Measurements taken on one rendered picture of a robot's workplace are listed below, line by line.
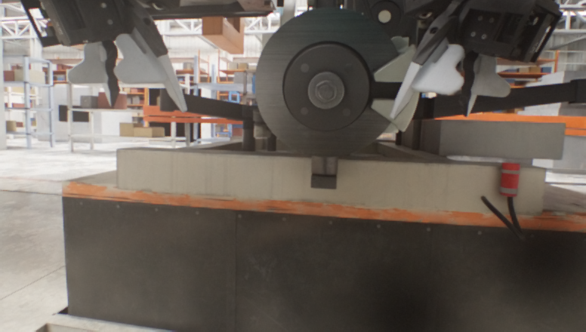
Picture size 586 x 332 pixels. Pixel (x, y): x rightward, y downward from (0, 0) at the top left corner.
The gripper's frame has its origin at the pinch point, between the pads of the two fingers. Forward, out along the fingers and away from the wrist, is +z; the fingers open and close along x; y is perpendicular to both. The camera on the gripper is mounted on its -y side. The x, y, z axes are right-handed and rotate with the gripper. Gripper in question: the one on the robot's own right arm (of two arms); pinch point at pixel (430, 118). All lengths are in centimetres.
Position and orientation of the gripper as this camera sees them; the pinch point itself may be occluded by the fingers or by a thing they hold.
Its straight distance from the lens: 41.9
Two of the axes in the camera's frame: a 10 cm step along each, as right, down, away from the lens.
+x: 8.5, -0.7, 5.2
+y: 4.8, 4.9, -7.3
